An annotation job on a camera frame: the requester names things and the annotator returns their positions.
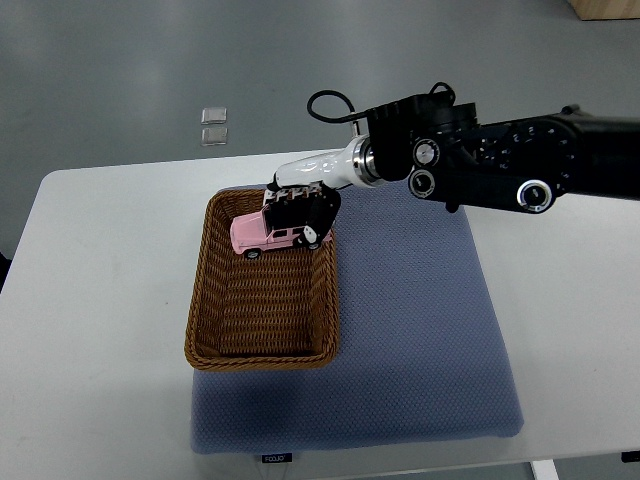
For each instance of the lower floor plate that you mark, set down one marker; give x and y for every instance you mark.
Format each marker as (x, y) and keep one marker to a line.
(213, 136)

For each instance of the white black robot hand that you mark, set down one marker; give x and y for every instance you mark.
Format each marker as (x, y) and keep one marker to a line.
(321, 177)

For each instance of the wooden box corner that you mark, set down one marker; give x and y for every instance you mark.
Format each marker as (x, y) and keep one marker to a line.
(593, 10)

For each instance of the white table leg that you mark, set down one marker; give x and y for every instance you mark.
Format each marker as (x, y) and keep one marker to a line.
(544, 470)

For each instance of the pink toy car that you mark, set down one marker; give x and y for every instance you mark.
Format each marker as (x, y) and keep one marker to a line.
(270, 229)

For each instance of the blue grey cushion mat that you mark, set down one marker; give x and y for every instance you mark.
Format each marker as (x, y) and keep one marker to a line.
(421, 356)

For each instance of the black object at left edge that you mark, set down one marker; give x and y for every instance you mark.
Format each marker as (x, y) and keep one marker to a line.
(5, 264)

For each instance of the upper floor plate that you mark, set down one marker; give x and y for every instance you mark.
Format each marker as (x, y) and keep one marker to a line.
(213, 115)

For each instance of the brown wicker basket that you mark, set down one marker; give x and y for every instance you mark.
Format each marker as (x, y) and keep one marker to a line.
(278, 312)

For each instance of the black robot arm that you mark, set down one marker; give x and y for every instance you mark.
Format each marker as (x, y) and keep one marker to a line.
(520, 165)

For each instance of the floor plate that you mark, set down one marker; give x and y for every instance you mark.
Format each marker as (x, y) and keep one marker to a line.
(213, 136)
(213, 115)

